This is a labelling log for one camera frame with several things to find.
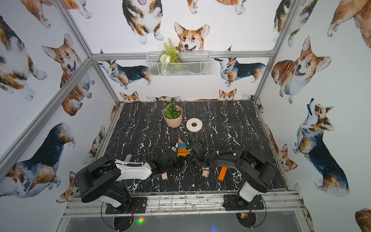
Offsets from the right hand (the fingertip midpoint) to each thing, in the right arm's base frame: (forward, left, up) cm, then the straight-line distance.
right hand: (187, 159), depth 88 cm
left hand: (+1, +1, +1) cm, 2 cm away
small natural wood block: (-10, +12, 0) cm, 16 cm away
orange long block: (-8, -21, -2) cm, 22 cm away
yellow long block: (+1, +2, +4) cm, 5 cm away
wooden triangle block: (+12, +5, 0) cm, 13 cm away
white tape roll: (+27, -4, -2) cm, 28 cm away
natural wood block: (-8, -11, -1) cm, 13 cm away
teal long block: (+10, +4, -1) cm, 10 cm away
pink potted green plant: (+25, +9, +12) cm, 30 cm away
